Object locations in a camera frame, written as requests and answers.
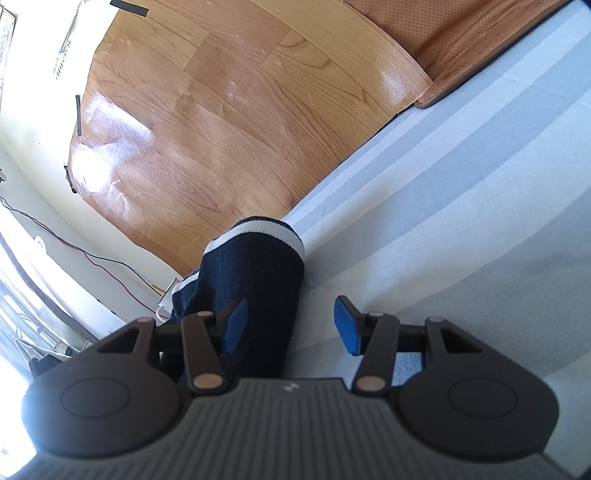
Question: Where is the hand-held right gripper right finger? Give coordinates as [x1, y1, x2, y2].
[333, 295, 491, 397]

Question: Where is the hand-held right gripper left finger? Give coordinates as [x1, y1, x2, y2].
[95, 298, 249, 395]

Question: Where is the navy knit sweater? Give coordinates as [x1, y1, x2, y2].
[170, 216, 306, 381]

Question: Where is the wood pattern vinyl sheet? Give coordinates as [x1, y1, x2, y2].
[65, 0, 435, 278]

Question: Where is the brown perforated cushion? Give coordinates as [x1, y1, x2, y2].
[344, 0, 573, 110]

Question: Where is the black tape strip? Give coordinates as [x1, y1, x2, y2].
[110, 0, 149, 18]

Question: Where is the thin red cable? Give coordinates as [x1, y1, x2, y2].
[0, 203, 160, 305]

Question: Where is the white printed wall sheet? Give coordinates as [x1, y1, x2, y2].
[48, 23, 86, 83]

